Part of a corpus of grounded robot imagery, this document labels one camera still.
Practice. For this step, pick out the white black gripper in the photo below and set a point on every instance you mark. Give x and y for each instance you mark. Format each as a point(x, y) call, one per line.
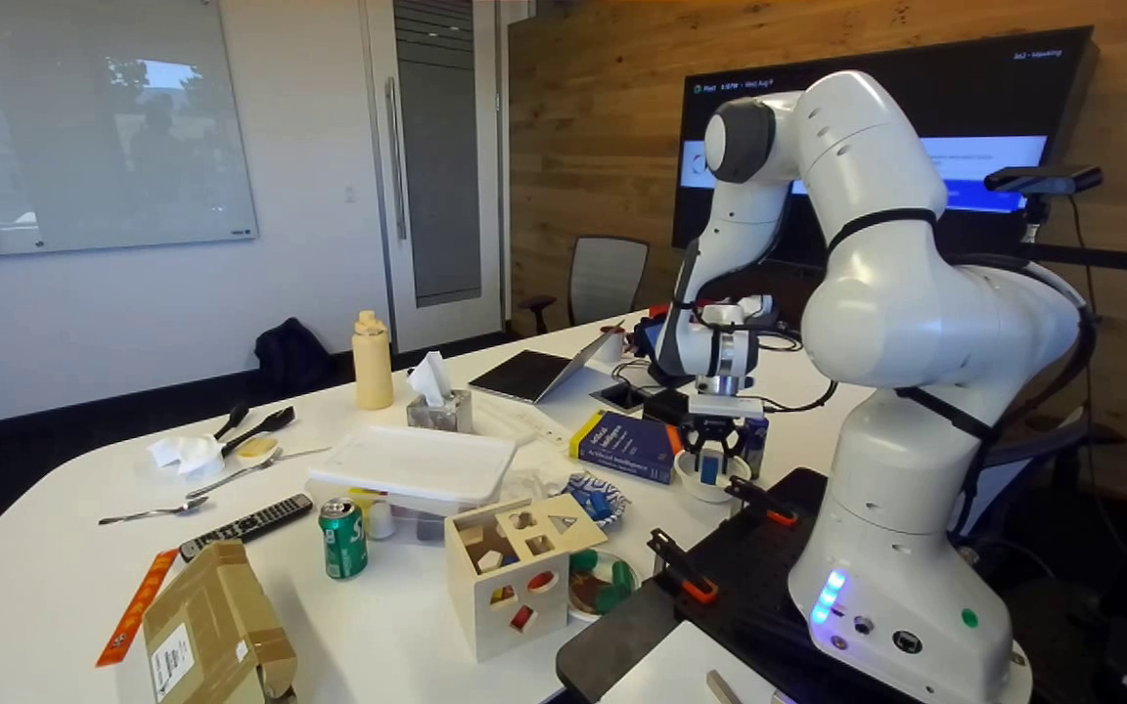
point(721, 393)

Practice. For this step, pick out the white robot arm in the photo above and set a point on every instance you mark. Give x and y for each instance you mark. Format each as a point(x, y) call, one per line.
point(935, 350)

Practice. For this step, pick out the white bowl with green blocks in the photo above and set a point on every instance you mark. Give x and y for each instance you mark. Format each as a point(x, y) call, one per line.
point(600, 580)

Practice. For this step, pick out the grey office chair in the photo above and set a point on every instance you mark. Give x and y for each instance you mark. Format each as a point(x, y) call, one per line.
point(603, 276)

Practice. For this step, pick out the black laptop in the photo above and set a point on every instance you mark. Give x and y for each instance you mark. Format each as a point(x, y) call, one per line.
point(543, 376)

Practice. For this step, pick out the orange black clamp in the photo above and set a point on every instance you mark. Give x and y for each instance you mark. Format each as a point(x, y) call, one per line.
point(680, 564)

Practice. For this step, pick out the tissue box holder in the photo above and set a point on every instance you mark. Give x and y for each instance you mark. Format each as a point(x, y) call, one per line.
point(436, 402)

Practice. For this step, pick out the white plastic container lid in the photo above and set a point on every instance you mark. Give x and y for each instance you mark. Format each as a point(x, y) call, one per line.
point(429, 470)

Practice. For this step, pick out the wooden shape sorter box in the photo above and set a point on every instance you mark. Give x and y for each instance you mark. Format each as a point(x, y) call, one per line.
point(509, 568)

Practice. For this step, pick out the yellow squeeze bottle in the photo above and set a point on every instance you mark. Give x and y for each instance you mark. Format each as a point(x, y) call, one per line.
point(374, 363)

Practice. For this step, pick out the green soda can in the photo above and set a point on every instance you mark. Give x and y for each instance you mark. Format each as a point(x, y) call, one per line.
point(342, 538)

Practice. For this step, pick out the black backpack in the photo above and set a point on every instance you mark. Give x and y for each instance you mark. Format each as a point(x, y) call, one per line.
point(291, 357)

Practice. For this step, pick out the black spatula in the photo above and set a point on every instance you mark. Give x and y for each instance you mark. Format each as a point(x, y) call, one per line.
point(260, 430)

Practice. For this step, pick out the black remote control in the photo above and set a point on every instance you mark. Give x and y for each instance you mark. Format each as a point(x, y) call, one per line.
point(253, 527)

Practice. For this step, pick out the metal spoon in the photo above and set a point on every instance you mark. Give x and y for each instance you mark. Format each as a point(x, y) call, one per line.
point(192, 500)

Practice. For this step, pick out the cardboard box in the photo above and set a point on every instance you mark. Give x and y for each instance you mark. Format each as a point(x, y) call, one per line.
point(213, 638)

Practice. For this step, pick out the orange ruler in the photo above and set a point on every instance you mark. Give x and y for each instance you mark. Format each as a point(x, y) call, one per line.
point(132, 619)

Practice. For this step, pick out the whiteboard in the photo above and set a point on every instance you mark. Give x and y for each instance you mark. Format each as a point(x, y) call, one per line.
point(118, 127)

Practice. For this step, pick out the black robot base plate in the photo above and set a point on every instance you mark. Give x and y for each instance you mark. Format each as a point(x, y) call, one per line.
point(733, 590)

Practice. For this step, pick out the wall monitor screen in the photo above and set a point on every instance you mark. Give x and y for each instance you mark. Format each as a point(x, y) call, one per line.
point(813, 157)

